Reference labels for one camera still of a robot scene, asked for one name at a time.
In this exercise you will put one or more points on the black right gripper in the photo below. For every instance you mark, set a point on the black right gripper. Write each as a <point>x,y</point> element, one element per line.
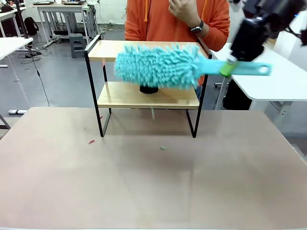
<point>248,40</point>

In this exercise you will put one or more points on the teal microfibre duster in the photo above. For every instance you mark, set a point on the teal microfibre duster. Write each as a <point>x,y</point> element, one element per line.
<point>156,65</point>

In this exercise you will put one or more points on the person's left forearm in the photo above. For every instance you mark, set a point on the person's left forearm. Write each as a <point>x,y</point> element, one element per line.
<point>204,31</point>

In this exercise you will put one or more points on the two-tier wood and metal shelf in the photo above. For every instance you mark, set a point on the two-tier wood and metal shelf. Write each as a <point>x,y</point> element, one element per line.
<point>134,95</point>

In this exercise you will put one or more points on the person's left hand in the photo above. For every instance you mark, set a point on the person's left hand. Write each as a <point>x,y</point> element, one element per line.
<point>182,10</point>

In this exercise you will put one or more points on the white table with round corner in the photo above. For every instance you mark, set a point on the white table with round corner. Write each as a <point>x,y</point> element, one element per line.
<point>275,81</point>

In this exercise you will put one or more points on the black smartwatch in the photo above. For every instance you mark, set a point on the black smartwatch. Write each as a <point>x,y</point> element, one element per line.
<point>197,27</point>

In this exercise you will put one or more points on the orange hoodie torso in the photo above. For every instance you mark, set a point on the orange hoodie torso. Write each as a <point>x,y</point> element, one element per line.
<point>163,21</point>

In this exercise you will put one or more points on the black cylindrical container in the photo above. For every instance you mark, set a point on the black cylindrical container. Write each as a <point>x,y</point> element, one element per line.
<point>148,89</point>

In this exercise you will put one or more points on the green paper scrap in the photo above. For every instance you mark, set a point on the green paper scrap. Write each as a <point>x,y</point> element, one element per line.
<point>162,147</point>
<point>152,113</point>

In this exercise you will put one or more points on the grey plastic step stool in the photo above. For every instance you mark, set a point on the grey plastic step stool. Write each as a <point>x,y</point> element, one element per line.
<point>77,45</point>

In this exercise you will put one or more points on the black backpack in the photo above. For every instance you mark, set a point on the black backpack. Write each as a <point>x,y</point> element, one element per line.
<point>31,26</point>

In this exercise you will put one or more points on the black stand pole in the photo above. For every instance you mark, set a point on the black stand pole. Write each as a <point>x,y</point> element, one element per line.
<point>22,19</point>

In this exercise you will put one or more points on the white desk with dark items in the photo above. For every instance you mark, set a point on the white desk with dark items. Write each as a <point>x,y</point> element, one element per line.
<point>9,16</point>

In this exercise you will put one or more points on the white metal-frame desk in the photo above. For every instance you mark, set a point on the white metal-frame desk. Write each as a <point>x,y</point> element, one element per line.
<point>62,9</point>

